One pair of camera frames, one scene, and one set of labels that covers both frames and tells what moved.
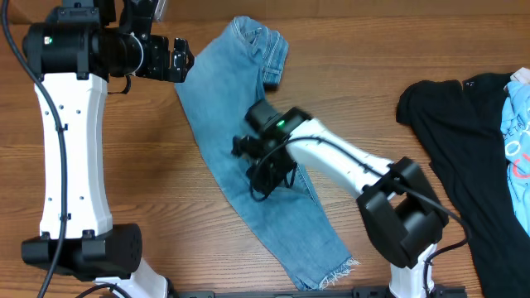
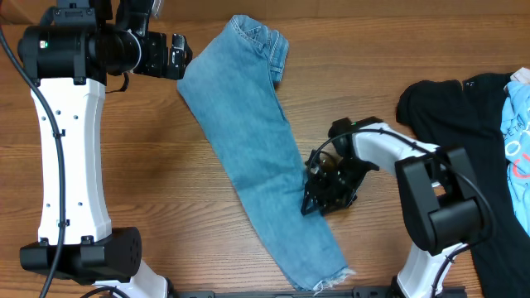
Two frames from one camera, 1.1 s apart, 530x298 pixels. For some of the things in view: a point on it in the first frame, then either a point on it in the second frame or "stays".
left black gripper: x=160 y=69 stays
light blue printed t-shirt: x=515 y=132 stays
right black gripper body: x=253 y=150 to x=328 y=192
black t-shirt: x=459 y=125 stays
